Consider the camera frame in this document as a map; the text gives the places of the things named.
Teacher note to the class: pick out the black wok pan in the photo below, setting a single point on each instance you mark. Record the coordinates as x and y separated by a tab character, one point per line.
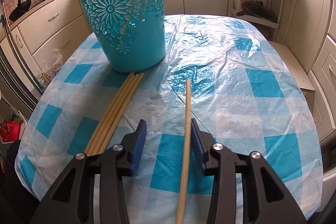
21	9

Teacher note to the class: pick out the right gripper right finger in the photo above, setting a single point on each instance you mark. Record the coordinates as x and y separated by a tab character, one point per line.
266	199

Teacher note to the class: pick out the blue white checkered tablecloth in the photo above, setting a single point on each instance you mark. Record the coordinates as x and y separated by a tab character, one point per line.
242	93

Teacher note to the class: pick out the black pan on rack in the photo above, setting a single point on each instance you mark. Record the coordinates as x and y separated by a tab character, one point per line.
257	9

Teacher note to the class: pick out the teal perforated plastic basket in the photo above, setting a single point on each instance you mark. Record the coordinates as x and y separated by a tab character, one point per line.
130	32

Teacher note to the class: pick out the single wooden chopstick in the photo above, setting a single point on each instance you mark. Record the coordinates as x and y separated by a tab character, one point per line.
186	157

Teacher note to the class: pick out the clear plastic bag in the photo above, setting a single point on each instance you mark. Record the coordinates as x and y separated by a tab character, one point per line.
52	64

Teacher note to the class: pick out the wooden stool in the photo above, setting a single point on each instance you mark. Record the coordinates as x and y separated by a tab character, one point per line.
294	67

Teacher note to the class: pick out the white storage rack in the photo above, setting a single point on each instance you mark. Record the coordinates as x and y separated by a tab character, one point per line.
258	1

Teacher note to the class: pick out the red toy item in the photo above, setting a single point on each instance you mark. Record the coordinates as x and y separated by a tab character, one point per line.
10	128

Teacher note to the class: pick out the cream kitchen cabinets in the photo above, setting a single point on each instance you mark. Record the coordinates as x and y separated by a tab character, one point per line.
305	27

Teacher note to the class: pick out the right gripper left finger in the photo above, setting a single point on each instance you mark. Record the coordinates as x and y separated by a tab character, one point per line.
70	198

